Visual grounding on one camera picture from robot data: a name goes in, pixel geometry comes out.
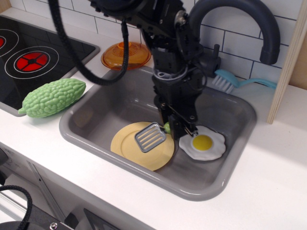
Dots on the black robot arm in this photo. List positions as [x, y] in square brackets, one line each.
[165, 28]

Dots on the grey spatula with green handle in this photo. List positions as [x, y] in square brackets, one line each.
[152, 136]

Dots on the orange transparent pot lid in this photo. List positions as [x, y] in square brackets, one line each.
[139, 55]

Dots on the green toy bitter gourd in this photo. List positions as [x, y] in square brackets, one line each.
[52, 98]

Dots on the teal dish brush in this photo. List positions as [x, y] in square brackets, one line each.
[226, 81]

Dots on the dark grey sink faucet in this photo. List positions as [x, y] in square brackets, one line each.
[247, 33]

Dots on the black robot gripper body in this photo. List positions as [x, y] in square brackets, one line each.
[176, 98]

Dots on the grey plastic sink basin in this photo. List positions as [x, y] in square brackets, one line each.
[94, 120]

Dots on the wooden side panel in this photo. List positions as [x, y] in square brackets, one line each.
[290, 61]

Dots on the black toy stove top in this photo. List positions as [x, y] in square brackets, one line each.
[30, 57]

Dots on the black base with screw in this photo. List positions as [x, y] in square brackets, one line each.
[12, 214]

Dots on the yellow plastic plate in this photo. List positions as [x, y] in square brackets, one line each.
[124, 144]

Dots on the toy fried egg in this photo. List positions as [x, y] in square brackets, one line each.
[207, 145]

